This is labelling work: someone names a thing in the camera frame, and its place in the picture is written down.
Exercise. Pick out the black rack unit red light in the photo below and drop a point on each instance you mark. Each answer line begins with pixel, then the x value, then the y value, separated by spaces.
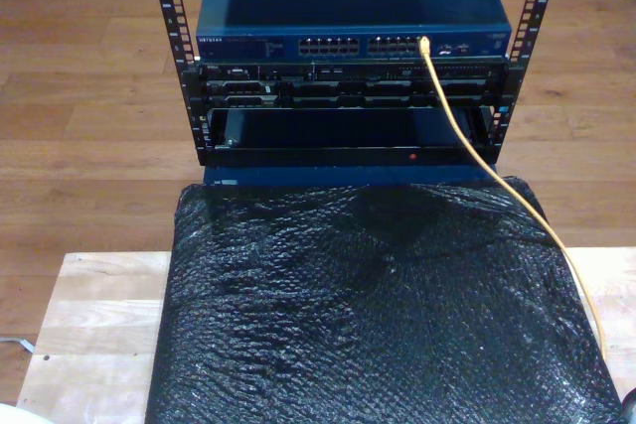
pixel 323 131

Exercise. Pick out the black rack server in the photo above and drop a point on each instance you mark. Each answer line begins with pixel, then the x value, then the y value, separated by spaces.
pixel 348 91

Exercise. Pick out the black textured mat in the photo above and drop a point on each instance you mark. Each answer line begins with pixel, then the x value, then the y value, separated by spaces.
pixel 323 320

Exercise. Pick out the flat grey strip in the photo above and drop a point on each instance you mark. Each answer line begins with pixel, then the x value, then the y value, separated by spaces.
pixel 20 343

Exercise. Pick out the black perforated rack post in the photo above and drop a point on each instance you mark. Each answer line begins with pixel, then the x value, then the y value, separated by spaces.
pixel 534 2
pixel 171 22

